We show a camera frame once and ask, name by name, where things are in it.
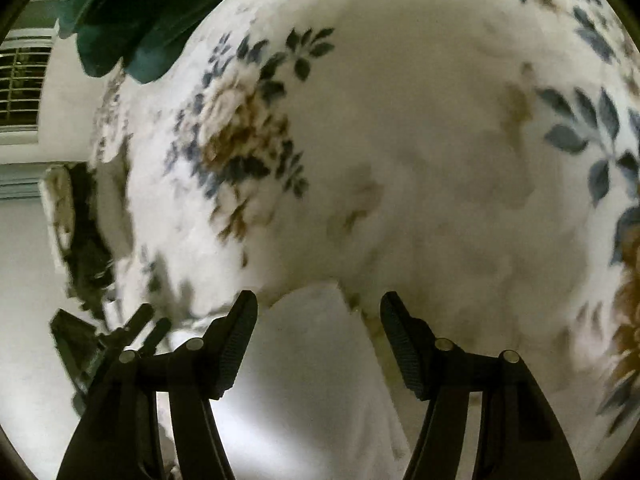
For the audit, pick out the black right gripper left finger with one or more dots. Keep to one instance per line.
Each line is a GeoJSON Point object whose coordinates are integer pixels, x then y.
{"type": "Point", "coordinates": [118, 435]}

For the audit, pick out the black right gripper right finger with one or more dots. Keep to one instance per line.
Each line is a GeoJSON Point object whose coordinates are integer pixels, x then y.
{"type": "Point", "coordinates": [520, 436]}

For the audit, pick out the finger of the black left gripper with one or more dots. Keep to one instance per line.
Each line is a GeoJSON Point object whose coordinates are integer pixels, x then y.
{"type": "Point", "coordinates": [156, 335]}
{"type": "Point", "coordinates": [125, 335]}

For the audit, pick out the white t-shirt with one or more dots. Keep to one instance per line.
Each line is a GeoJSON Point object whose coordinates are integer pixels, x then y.
{"type": "Point", "coordinates": [310, 400]}

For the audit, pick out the beige folded garment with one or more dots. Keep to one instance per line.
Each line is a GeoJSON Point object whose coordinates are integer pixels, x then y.
{"type": "Point", "coordinates": [56, 193]}

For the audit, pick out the barred window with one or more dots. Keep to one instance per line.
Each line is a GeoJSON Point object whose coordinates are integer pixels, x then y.
{"type": "Point", "coordinates": [26, 48]}

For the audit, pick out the floral bed cover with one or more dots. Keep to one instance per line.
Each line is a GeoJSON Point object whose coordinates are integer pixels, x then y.
{"type": "Point", "coordinates": [479, 157]}

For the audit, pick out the dark green folded blanket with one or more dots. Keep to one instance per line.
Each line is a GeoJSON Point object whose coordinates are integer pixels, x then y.
{"type": "Point", "coordinates": [145, 37]}

